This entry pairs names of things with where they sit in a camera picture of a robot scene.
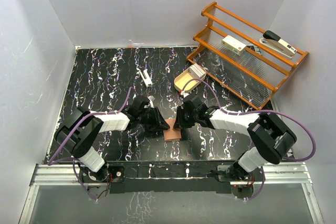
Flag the white staple remover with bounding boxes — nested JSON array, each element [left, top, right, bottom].
[[138, 69, 153, 88]]

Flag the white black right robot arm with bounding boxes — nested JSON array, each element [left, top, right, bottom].
[[173, 94, 297, 180]]

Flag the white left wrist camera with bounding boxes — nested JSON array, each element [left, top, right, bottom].
[[148, 95, 155, 108]]

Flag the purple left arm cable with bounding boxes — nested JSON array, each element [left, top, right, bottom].
[[47, 86, 140, 200]]

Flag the white red staples box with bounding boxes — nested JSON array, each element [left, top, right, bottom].
[[222, 35, 247, 55]]

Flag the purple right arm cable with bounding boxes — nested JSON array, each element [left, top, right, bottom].
[[180, 78, 317, 201]]

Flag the black beige stapler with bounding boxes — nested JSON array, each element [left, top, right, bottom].
[[259, 30, 297, 59]]

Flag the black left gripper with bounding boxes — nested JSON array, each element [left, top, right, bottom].
[[138, 106, 170, 132]]

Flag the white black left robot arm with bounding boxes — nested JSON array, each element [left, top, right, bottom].
[[54, 95, 170, 182]]

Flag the stack of credit cards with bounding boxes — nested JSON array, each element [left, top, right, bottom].
[[188, 63, 206, 80]]

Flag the orange wooden shelf rack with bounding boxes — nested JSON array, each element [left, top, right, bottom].
[[187, 2, 309, 110]]

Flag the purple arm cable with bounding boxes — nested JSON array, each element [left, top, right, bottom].
[[180, 78, 317, 201], [47, 86, 140, 200]]

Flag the beige oval card tray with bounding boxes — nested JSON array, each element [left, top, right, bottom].
[[174, 68, 201, 93]]

